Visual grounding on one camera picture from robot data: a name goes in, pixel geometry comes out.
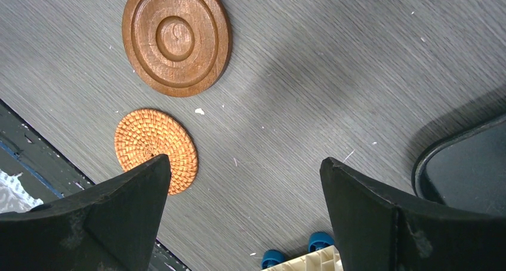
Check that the dark wooden round coaster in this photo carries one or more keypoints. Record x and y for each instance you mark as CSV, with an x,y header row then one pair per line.
x,y
179,48

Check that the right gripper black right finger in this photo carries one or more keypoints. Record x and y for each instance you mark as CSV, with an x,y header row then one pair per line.
x,y
379,227

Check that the toy block train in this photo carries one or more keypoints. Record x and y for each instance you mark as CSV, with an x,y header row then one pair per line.
x,y
322,255

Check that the black plastic tray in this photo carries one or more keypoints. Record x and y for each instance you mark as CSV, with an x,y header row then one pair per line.
x,y
465,170

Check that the woven rattan round coaster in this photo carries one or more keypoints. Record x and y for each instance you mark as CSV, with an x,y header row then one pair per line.
x,y
145,133

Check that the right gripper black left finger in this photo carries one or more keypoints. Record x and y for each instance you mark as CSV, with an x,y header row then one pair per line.
x,y
110,226

